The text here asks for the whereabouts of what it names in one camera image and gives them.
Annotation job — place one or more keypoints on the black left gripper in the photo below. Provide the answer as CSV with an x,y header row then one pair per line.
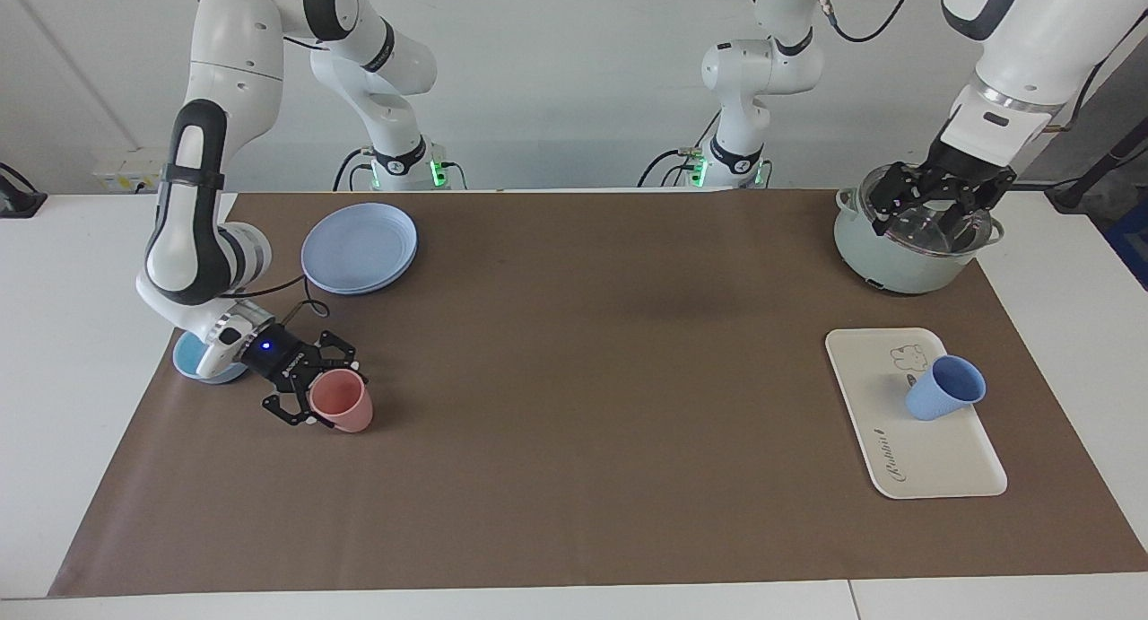
x,y
955,164

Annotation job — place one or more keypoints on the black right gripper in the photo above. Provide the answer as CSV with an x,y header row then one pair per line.
x,y
276,358

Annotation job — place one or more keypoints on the pink plastic cup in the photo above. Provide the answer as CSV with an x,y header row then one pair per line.
x,y
345,405

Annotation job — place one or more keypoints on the blue plastic cup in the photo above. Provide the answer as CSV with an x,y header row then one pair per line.
x,y
942,391

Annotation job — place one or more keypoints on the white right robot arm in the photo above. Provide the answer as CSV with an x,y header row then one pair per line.
x,y
229,73

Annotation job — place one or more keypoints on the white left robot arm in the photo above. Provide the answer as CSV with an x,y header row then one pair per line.
x,y
1031,46

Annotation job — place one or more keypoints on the cream rabbit print tray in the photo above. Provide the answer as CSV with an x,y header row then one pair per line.
x,y
897,458

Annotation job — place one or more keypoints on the glass pot lid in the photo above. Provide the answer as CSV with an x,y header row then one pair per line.
x,y
933,234

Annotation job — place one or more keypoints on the mint green cooking pot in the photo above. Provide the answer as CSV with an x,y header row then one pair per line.
x,y
888,266

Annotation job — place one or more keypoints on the light blue bowl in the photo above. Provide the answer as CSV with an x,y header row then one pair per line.
x,y
186,360

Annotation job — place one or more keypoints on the pale blue plate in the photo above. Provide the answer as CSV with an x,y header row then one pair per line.
x,y
359,248

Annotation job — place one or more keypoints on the black stand with pole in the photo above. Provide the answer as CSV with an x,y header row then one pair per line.
x,y
1090,180

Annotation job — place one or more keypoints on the blue box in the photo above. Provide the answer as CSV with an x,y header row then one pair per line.
x,y
1132,243

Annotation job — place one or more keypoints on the brown table mat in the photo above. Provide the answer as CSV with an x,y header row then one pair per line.
x,y
583,423

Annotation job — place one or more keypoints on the black table clamp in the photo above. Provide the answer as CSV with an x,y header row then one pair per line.
x,y
18,203

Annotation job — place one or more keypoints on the white wall socket box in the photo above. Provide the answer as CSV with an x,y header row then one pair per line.
x,y
126,171

